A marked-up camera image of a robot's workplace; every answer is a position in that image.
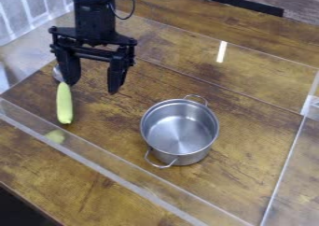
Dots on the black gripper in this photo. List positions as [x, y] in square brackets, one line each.
[94, 39]

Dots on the stainless steel pot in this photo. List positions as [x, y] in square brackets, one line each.
[180, 129]

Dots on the black bar on table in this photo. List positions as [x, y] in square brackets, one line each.
[277, 11]

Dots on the clear acrylic barrier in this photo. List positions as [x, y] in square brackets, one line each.
[180, 201]

